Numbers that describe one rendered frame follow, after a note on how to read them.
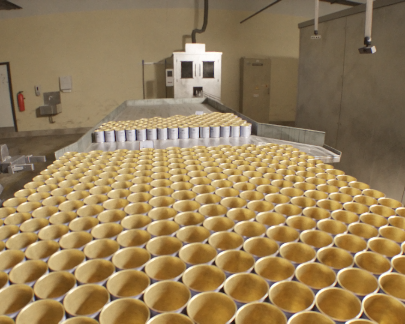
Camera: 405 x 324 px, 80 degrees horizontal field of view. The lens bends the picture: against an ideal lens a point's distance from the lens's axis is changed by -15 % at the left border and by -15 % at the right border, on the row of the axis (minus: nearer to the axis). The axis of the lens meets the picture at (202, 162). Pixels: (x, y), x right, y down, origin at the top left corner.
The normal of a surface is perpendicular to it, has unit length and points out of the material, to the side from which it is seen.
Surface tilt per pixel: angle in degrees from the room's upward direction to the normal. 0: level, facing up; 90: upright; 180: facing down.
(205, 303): 88
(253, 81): 90
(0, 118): 90
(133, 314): 88
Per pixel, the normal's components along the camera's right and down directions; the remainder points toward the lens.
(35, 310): 0.73, 0.18
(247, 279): -0.17, 0.27
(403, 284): -0.80, 0.17
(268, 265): 0.06, 0.28
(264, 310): -0.37, 0.26
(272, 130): -0.59, 0.25
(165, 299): 0.30, 0.26
